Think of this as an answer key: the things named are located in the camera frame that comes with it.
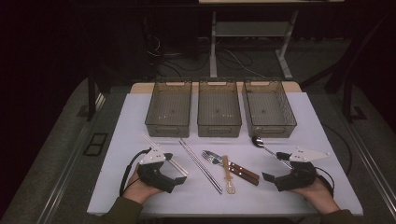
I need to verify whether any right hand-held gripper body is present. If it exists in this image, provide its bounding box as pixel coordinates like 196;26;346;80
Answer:
274;147;331;192

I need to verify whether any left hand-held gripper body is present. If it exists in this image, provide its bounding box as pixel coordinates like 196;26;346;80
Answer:
136;146;176;194

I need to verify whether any metal chopstick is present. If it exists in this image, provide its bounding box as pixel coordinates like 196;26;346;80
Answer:
179;138;224;194
178;139;222;195

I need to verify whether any wooden-handled fork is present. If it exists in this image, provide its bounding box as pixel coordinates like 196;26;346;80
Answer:
201;151;260;187

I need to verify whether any metal spoon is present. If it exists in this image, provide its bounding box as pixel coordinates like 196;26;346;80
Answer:
251;135;294;170

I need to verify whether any clear plastic spoon beige handle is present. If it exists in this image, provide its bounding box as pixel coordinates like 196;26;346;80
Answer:
221;154;236;195

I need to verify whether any smoky transparent plastic bin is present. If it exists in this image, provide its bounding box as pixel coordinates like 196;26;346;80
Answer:
242;77;298;139
197;77;243;138
144;77;193;138

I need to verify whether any person's left hand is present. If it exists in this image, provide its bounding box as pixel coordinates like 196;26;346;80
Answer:
123;164;163;205

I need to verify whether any person's right hand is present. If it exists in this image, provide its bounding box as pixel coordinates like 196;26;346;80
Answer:
290;178;341;216

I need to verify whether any white table cover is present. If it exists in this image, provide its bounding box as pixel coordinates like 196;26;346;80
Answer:
87;91;364;217

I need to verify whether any black floor plate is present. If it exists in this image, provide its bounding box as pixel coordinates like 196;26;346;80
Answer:
82;132;109;157

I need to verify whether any black metal stand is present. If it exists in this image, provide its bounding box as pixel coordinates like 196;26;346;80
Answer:
300;12;396;124
86;66;110;122

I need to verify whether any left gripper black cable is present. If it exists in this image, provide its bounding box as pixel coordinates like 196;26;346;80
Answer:
119;147;152;197

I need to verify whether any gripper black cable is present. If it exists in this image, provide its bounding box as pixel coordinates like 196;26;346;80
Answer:
314;166;336;198
119;147;152;197

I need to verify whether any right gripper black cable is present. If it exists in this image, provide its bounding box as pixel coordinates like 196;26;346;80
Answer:
314;166;336;198

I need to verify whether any thin black floor cable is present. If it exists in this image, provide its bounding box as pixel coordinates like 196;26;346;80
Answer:
321;123;353;175

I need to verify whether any aluminium floor rail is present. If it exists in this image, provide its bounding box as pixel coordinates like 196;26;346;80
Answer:
344;119;396;214
36;92;107;224

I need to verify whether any black floor cable tangle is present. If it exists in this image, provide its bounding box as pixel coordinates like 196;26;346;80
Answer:
144;29;213;78

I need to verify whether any white floor cable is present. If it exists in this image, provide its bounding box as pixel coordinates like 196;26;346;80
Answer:
223;49;266;78

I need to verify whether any white metal desk frame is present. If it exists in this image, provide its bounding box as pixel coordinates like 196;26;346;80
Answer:
198;0;345;80

